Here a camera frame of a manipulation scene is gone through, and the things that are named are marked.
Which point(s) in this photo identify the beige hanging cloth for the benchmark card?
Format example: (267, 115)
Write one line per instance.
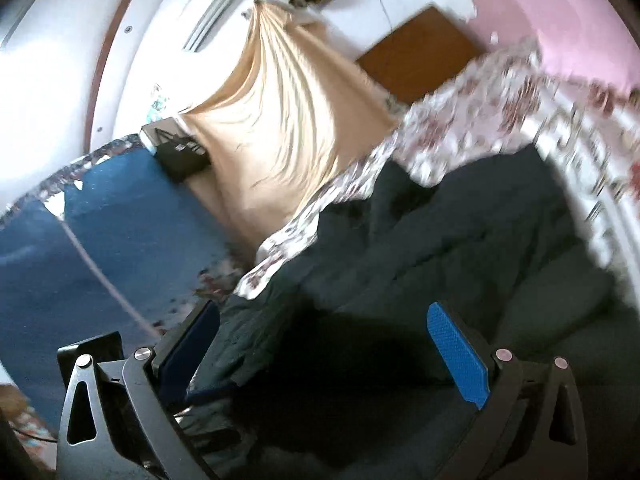
(280, 135)

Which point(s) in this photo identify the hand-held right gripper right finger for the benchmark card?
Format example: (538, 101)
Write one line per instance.
(457, 350)

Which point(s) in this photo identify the blue floral-bordered curtain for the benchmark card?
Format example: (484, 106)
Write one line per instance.
(125, 240)

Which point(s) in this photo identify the colourful wall poster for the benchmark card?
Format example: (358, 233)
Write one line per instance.
(158, 99)

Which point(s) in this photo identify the black bag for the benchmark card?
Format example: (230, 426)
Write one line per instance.
(177, 152)

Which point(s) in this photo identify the brown wooden frame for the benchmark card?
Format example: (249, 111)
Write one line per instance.
(107, 45)

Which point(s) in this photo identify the floral satin bedspread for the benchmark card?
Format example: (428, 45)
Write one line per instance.
(475, 105)

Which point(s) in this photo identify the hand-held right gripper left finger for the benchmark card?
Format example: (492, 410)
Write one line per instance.
(189, 342)

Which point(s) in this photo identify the pink curtain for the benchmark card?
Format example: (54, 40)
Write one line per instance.
(590, 35)

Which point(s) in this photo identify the white air conditioner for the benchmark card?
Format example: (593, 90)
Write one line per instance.
(210, 15)

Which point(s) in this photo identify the brown wooden headboard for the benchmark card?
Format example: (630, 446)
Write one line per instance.
(420, 55)

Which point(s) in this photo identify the dark green large garment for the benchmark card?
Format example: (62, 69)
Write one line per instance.
(400, 260)

